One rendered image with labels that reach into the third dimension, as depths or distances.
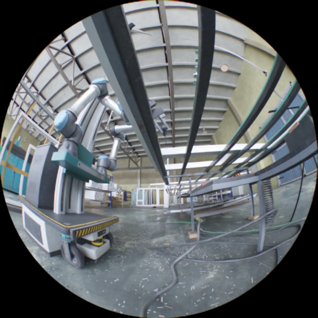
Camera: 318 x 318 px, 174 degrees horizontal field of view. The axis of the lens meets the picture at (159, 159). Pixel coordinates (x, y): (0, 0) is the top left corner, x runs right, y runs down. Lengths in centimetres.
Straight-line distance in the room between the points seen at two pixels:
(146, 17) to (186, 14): 224
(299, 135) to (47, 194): 163
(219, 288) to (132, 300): 39
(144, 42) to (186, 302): 844
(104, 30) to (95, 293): 90
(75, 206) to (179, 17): 863
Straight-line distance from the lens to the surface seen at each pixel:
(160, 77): 855
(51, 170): 102
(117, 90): 44
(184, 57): 825
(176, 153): 86
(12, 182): 370
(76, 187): 109
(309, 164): 658
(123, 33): 34
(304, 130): 70
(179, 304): 59
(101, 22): 34
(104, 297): 64
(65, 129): 71
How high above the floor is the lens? 50
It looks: 23 degrees up
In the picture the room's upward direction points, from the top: 2 degrees counter-clockwise
